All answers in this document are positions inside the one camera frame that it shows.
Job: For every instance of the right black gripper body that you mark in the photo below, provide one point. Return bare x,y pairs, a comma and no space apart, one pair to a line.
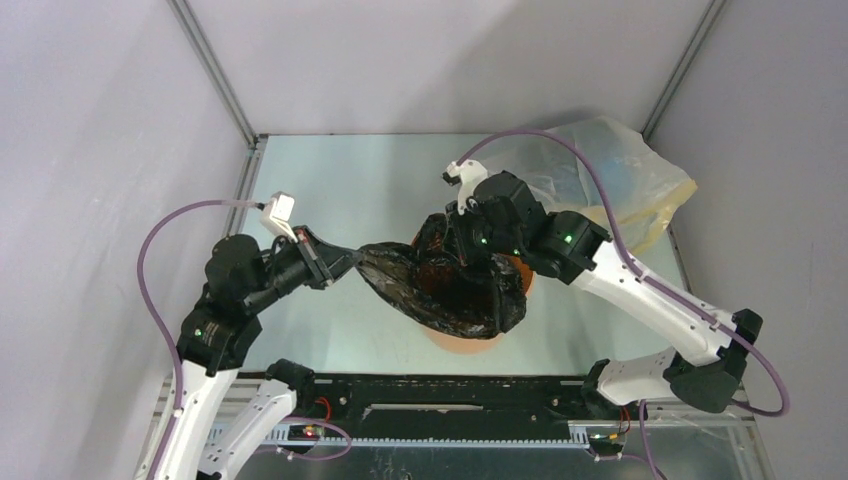
460,225

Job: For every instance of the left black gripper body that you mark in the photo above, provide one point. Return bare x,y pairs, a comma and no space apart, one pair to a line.
286,272

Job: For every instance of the black trash bag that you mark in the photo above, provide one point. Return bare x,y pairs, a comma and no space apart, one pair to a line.
425,280

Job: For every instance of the orange plastic trash bin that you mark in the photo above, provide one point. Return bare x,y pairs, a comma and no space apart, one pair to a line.
464,346

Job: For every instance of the translucent yellowish plastic bag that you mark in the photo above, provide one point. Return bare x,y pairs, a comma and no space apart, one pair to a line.
643,189

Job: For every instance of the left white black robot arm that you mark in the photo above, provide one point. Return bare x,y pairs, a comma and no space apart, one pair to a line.
211,350

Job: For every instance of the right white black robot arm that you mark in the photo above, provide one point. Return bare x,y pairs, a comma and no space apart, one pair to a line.
705,362

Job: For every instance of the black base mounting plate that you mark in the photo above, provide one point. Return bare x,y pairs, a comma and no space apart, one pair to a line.
457,409

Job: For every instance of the left small circuit board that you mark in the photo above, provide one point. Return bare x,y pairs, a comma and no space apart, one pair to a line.
311,433

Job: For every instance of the small circuit board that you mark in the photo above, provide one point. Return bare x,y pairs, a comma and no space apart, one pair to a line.
611,438
311,433

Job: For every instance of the right small circuit board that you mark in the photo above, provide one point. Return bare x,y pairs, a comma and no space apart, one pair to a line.
611,438

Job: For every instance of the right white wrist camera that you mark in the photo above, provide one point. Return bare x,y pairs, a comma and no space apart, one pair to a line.
466,175

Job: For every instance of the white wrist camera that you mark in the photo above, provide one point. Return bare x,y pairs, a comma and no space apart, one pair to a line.
275,215
466,175

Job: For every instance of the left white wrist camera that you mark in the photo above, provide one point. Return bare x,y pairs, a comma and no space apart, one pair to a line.
275,215

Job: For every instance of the aluminium frame rail front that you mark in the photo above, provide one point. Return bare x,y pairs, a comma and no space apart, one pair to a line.
243,391

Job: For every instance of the left aluminium corner post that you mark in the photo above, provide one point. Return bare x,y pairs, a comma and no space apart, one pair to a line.
201,45

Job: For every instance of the aluminium corner post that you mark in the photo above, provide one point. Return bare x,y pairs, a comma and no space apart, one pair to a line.
706,24
201,45

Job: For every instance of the right aluminium corner post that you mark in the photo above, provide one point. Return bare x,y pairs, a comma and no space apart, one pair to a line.
706,24

